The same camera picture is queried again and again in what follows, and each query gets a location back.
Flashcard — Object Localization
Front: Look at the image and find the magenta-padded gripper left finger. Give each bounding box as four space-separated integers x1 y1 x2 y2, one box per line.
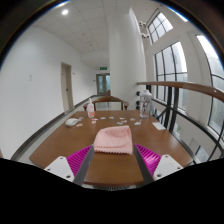
43 145 96 187

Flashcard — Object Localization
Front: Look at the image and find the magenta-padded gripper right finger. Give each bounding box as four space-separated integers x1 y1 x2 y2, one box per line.
133 143 184 185

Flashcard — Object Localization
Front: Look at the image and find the pink towel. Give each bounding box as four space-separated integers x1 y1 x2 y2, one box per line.
93 125 134 155

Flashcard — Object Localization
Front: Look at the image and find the white paper card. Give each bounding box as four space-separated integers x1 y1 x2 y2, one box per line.
152 122 167 131

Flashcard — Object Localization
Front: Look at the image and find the white computer mouse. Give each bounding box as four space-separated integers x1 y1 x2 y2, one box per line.
64 117 81 128

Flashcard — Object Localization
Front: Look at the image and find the white pump bottle pink label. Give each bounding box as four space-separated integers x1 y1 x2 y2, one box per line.
86 97 96 119

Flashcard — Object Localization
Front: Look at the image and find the clear plastic water bottle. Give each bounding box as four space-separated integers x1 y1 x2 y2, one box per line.
138 89 153 120

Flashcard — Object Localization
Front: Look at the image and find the wooden armchair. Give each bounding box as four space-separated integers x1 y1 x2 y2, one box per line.
82 95 130 112

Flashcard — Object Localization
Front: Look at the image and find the glazed double door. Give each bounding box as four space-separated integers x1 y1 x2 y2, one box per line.
95 73 111 97

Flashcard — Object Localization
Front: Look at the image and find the wooden handrail black metal railing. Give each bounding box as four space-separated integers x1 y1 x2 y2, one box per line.
134 80 224 161

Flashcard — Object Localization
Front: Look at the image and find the tall dark-framed window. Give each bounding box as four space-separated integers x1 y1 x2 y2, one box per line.
195 34 224 136
153 40 188 111

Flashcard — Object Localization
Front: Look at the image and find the slanted upper window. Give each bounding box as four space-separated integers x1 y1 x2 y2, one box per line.
147 12 178 44

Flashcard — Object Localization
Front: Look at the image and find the beige wall door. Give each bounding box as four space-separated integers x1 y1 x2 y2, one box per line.
60 61 74 113

